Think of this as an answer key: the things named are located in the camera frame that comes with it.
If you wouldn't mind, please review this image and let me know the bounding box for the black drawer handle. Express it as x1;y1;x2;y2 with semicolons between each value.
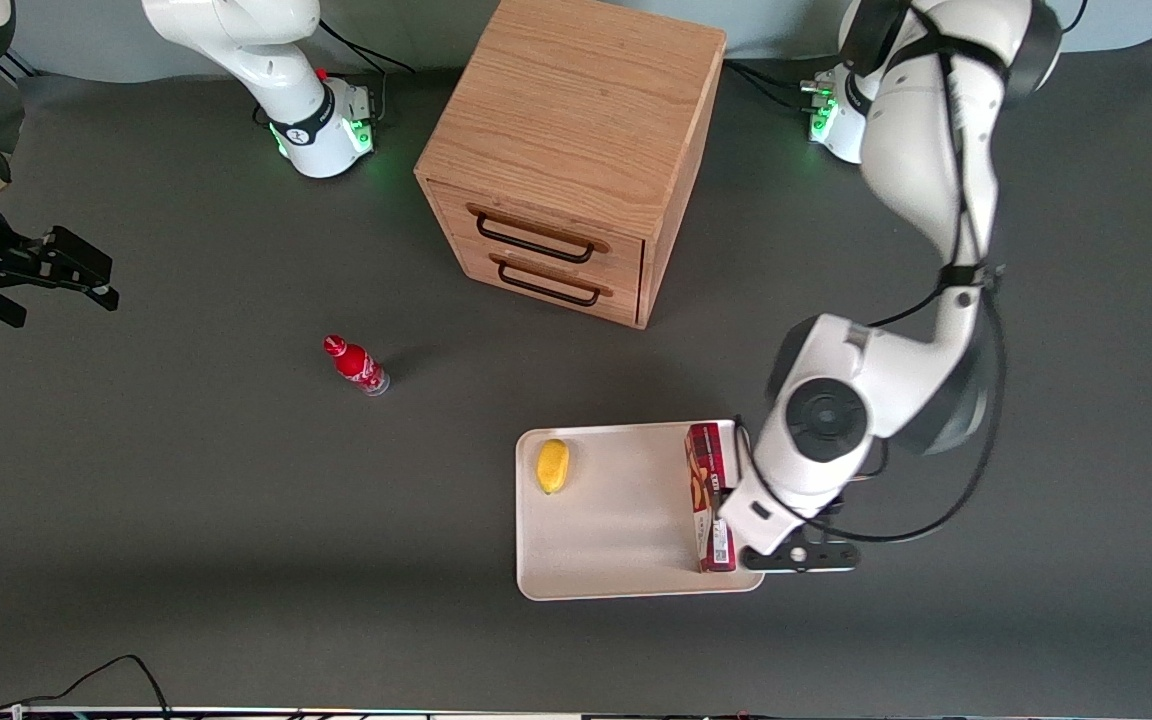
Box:
496;261;603;309
475;213;598;266

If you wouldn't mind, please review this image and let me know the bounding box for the dark grey table mat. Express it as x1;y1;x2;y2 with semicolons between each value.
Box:
0;35;1152;717

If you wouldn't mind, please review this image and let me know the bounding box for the red soda bottle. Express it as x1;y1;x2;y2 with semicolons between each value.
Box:
323;334;391;398

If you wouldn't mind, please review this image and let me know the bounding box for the yellow lemon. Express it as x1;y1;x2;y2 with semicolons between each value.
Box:
536;439;571;495

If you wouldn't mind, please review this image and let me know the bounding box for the black left base cable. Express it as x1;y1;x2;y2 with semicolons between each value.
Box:
725;60;829;113

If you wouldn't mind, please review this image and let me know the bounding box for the wooden drawer cabinet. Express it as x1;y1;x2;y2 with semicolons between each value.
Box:
414;0;728;331

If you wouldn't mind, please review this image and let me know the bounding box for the red cookie box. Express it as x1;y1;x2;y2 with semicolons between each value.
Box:
684;421;740;574

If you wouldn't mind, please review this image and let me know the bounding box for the wooden drawer front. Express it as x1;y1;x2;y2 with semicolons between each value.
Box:
428;182;647;293
456;240;643;327

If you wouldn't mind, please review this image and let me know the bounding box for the black base cable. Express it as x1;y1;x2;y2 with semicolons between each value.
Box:
319;20;417;77
725;60;829;113

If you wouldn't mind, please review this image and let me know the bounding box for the thin black table edge cable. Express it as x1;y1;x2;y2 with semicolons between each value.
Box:
0;654;173;720

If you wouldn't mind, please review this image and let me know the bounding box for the cream plastic tray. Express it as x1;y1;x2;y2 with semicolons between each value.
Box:
515;419;767;602

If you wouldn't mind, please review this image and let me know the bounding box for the black right base cable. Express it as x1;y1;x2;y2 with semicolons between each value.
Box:
319;20;417;77

